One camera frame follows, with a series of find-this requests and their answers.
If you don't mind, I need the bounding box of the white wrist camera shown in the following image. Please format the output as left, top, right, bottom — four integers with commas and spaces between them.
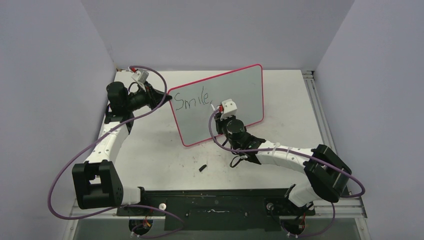
218, 98, 238, 121
131, 70, 149, 84

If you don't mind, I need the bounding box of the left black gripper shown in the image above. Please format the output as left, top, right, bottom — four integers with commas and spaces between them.
124, 81, 172, 111

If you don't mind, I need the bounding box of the pink framed whiteboard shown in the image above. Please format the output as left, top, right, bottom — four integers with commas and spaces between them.
167, 64, 265, 147

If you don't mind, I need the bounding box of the black marker cap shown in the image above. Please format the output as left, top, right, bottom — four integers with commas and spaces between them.
199, 164, 207, 172

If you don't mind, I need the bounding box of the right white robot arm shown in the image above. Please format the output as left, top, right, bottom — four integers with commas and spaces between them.
213, 113, 352, 214

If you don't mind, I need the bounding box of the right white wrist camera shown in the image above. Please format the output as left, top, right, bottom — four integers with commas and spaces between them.
218, 98, 238, 121

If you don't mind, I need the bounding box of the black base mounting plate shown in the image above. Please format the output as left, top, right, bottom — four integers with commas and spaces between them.
116, 188, 315, 232

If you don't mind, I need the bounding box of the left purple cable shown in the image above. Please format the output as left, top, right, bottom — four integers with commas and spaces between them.
47, 65, 185, 239

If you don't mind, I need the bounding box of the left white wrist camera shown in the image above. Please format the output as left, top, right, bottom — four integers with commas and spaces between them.
131, 70, 149, 84

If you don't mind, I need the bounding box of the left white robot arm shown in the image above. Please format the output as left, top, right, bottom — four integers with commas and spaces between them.
71, 81, 172, 216

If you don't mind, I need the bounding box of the aluminium rail frame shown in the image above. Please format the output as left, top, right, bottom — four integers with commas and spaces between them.
66, 70, 372, 240

